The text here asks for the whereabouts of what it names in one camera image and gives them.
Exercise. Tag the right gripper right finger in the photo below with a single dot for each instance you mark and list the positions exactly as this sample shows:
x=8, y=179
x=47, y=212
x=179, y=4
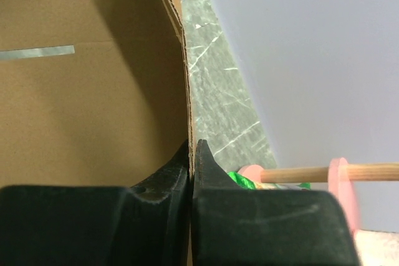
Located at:
x=231, y=225

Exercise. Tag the green chips bag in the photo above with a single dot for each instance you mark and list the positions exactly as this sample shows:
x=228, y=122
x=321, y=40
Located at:
x=246, y=183

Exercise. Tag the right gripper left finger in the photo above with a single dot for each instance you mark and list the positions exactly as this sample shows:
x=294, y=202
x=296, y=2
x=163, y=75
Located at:
x=146, y=224

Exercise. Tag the pink three-tier shelf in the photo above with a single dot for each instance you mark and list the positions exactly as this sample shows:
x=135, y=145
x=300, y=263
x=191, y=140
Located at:
x=373, y=247

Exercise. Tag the brown cardboard box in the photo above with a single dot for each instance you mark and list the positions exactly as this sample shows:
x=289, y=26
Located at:
x=93, y=92

